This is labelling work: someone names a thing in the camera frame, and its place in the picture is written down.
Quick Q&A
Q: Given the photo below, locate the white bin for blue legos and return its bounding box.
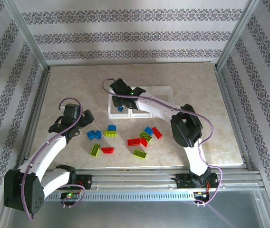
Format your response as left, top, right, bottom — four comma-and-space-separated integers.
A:
107, 91, 131, 119

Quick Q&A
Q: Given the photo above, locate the white bin for green legos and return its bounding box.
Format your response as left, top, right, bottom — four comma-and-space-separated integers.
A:
149, 85, 174, 118

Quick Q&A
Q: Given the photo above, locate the left controller board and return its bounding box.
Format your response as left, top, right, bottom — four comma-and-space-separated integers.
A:
61, 191, 80, 200

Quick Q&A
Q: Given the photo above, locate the controller board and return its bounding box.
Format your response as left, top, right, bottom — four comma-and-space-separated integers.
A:
193, 190, 209, 198
61, 191, 80, 200

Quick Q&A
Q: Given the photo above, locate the grey metal base sheet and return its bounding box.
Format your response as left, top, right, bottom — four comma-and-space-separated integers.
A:
5, 190, 270, 228

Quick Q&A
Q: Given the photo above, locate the right controller board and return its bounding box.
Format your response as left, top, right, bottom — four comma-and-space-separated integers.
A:
193, 190, 209, 198

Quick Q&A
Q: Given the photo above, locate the aluminium side rail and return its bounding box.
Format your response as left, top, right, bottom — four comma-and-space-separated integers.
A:
18, 67, 52, 164
214, 66, 254, 171

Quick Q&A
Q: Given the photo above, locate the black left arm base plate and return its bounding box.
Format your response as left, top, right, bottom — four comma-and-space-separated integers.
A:
75, 174, 93, 190

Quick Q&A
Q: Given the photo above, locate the aluminium mounting rail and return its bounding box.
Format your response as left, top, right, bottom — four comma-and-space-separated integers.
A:
73, 167, 261, 190

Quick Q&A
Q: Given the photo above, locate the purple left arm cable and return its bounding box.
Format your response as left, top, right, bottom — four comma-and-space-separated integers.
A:
22, 97, 86, 223

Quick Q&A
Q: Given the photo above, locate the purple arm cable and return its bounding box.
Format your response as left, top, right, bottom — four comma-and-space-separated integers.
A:
22, 97, 86, 223
102, 78, 223, 208

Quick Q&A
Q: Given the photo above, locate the grey slotted cable duct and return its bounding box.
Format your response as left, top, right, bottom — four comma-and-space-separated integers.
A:
43, 191, 197, 201

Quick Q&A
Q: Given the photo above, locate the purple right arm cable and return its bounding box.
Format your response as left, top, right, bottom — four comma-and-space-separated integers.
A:
102, 78, 223, 208

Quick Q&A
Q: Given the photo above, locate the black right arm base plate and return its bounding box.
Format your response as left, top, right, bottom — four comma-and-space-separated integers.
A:
172, 173, 222, 190

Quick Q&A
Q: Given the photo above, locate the aluminium frame post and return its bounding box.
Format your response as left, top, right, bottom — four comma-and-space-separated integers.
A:
3, 0, 51, 72
215, 0, 262, 71

